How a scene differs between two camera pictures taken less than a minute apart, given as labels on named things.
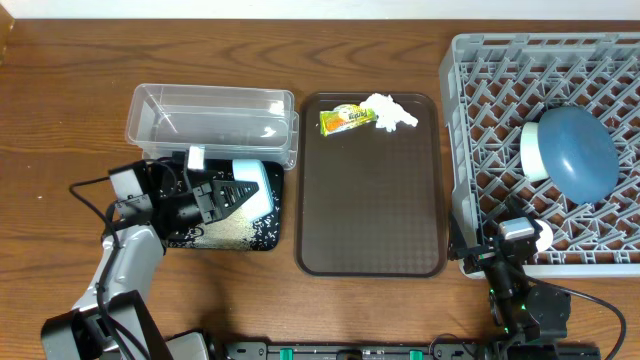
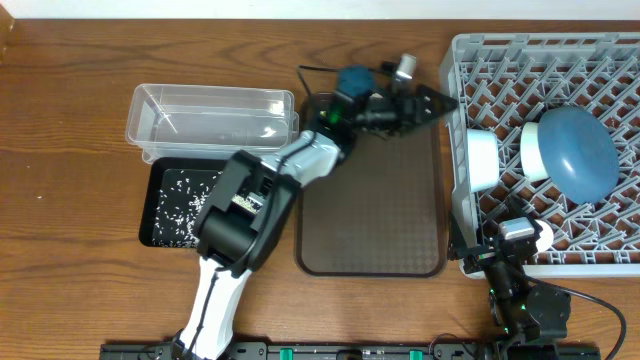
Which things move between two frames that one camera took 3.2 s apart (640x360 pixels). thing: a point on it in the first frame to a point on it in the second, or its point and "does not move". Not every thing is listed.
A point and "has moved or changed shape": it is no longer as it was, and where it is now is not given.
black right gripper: x=458 y=245 does not move
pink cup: x=546 y=236 does not move
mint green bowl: x=530 y=152 does not move
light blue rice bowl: x=262 y=201 has moved or changed shape
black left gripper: x=208 y=199 to x=411 y=109
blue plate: x=577 y=154 does not move
